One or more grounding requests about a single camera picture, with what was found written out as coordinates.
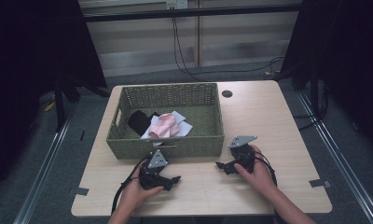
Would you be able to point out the black metal stand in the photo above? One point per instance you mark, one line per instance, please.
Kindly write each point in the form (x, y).
(314, 93)
(60, 105)

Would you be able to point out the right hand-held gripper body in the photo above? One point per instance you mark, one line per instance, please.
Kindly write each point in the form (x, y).
(242, 152)

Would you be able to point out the white wall socket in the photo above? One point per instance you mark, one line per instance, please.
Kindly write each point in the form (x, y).
(176, 4)

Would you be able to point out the pink cloth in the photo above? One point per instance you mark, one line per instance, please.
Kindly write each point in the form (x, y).
(165, 126)

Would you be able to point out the black cloth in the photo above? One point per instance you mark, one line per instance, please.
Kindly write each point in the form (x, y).
(139, 122)

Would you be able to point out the yellow floor scrap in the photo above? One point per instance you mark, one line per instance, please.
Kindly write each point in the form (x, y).
(49, 106)

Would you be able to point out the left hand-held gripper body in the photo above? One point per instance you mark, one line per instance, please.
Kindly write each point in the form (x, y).
(157, 160)

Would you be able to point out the black table grommet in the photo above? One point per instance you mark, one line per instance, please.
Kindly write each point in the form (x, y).
(227, 93)

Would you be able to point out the grey tape piece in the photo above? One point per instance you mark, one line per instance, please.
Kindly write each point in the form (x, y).
(320, 183)
(81, 191)

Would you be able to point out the person's right hand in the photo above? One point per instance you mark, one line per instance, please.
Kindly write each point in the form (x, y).
(259, 177)

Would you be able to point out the white cloth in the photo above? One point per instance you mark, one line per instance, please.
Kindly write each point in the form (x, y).
(184, 127)

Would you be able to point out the metal floor rail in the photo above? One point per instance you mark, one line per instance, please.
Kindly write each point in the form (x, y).
(337, 155)
(48, 161)

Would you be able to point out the person's left hand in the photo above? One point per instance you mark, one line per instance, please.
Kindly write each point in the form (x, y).
(136, 194)

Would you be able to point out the green woven basket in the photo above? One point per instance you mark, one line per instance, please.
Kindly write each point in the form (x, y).
(175, 148)

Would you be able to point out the black curtain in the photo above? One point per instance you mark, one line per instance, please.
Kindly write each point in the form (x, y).
(346, 56)
(29, 62)

